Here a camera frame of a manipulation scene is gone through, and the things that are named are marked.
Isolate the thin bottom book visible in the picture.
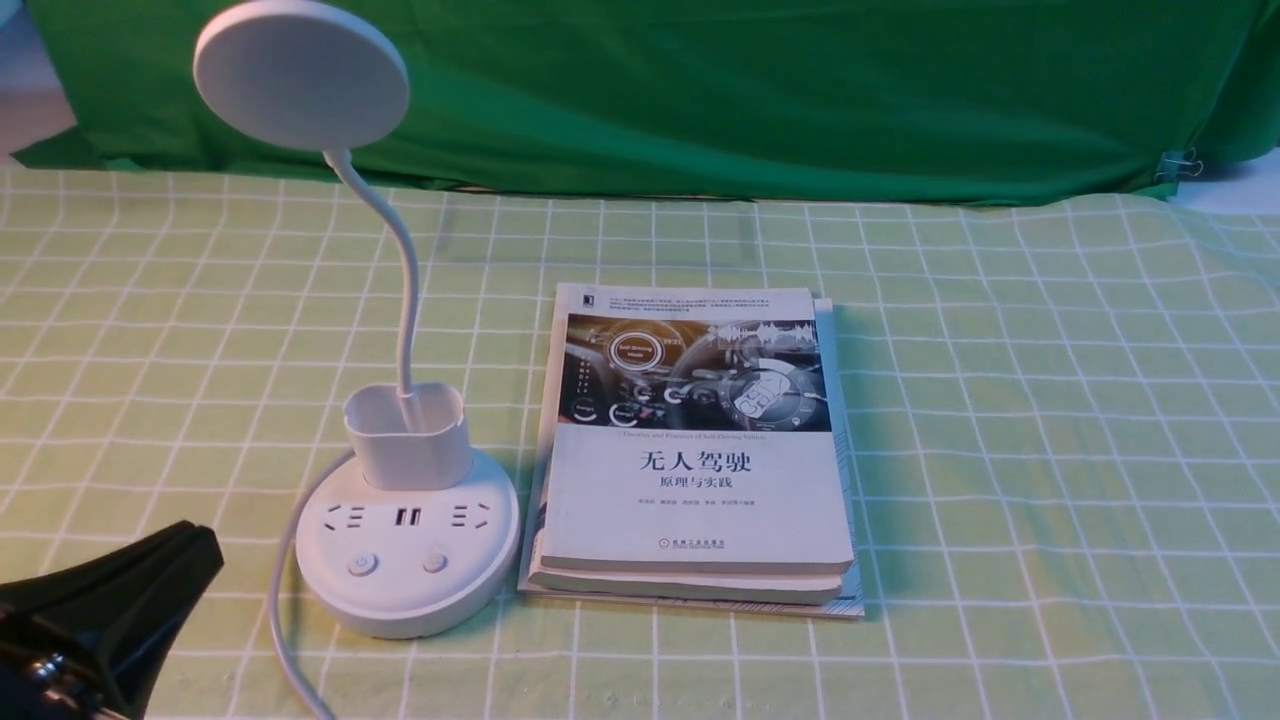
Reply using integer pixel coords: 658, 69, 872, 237
516, 300, 867, 620

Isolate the metal binder clip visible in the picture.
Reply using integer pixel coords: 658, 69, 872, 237
1155, 147, 1204, 184

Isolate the green backdrop cloth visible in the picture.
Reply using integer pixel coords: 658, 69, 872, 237
12, 0, 1280, 208

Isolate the white lamp power cable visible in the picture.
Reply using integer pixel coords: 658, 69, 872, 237
265, 448, 357, 720

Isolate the green checked tablecloth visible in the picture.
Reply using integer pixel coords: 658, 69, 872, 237
1, 167, 1279, 719

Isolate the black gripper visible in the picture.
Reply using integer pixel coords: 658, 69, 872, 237
1, 520, 224, 719

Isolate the white desk lamp with sockets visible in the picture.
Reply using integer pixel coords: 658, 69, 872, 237
193, 1, 518, 639

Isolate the grey top book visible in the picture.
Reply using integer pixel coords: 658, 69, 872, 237
538, 282, 855, 577

